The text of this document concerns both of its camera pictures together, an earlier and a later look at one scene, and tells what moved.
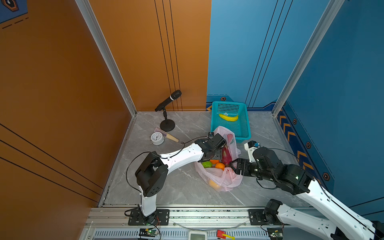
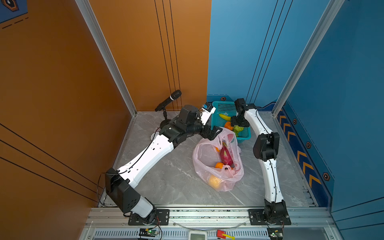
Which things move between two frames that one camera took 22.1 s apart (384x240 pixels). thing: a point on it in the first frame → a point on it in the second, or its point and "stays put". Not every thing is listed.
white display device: (198, 235) stays put
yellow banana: (228, 118) stays put
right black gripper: (239, 162) → (233, 122)
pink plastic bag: (222, 179) stays put
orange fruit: (214, 161) → (219, 165)
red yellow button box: (223, 235) stays put
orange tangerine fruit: (220, 165) → (228, 125)
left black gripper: (219, 154) → (212, 134)
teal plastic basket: (241, 127) stays put
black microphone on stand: (167, 124) stays put
